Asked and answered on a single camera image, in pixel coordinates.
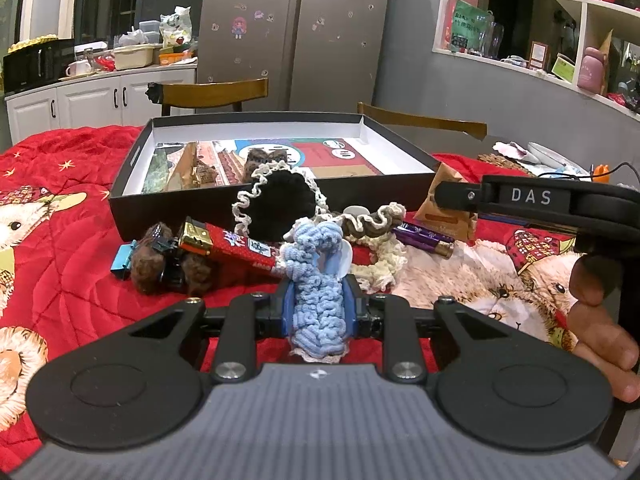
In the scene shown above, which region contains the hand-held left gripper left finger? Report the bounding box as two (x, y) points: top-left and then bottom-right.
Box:
(127, 279), (297, 385)

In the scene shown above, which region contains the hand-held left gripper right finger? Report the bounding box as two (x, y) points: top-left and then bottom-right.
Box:
(345, 276), (506, 387)

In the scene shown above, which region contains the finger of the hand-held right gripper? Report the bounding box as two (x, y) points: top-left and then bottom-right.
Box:
(434, 176), (484, 213)

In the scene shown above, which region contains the brown paper snack packet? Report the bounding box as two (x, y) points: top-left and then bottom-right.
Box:
(412, 162), (479, 244)

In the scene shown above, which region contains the blue crochet scrunchie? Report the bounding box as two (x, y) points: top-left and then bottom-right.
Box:
(279, 217), (352, 364)

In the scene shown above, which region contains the cream crochet scrunchie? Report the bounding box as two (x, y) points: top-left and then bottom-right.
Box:
(350, 240), (409, 294)

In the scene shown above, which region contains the black scrunchie with cream trim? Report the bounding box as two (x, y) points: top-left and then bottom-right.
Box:
(232, 162), (329, 241)

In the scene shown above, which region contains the black cardboard box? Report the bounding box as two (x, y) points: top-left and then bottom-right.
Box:
(109, 112), (442, 242)

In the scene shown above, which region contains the person's right hand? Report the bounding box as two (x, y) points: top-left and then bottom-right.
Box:
(568, 254), (640, 404)

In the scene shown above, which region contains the white plate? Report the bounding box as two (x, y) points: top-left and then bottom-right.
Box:
(527, 142), (582, 169)

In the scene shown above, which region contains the woven placemat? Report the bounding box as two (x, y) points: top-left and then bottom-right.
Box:
(477, 152), (532, 177)

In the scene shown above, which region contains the brown scrunchie with cream trim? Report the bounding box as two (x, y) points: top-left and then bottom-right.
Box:
(340, 201), (407, 247)

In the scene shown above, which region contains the red snack packet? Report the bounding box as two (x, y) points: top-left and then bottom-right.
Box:
(179, 217), (287, 279)

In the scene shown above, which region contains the printed paper sheet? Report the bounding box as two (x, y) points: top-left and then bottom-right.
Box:
(200, 137), (383, 181)

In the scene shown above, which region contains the green card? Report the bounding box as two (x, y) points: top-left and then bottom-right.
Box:
(551, 52), (576, 82)

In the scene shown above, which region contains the pink bottle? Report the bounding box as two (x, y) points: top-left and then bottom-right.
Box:
(577, 46), (609, 95)

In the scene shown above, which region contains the small framed sign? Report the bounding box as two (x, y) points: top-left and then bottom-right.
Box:
(529, 40), (550, 71)

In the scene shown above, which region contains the green printed bag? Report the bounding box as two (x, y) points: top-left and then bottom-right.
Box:
(447, 0), (494, 54)

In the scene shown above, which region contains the green packet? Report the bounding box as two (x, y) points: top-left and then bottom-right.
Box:
(141, 146), (176, 195)

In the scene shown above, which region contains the silver refrigerator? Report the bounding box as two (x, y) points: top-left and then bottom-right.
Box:
(197, 0), (394, 114)

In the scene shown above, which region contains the red printed blanket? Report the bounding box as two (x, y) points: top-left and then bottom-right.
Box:
(0, 125), (640, 463)

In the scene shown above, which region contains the wooden chair with black clip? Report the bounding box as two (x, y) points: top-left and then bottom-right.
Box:
(145, 77), (270, 117)

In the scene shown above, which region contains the white kitchen cabinet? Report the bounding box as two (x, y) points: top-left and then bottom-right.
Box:
(5, 64), (199, 147)

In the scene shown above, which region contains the beige plastic basin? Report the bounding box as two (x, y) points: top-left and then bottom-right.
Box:
(112, 44), (161, 70)

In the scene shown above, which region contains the green and white bag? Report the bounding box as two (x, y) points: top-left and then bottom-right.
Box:
(160, 6), (194, 52)

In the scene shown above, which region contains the clear plastic container stack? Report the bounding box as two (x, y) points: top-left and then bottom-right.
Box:
(138, 20), (162, 46)

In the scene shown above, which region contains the black microwave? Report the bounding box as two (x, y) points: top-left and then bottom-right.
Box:
(2, 39), (76, 95)

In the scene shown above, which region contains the yellow ruffled tray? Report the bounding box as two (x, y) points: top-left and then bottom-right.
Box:
(7, 33), (59, 54)

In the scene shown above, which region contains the black cable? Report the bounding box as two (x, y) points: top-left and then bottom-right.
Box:
(589, 160), (640, 182)

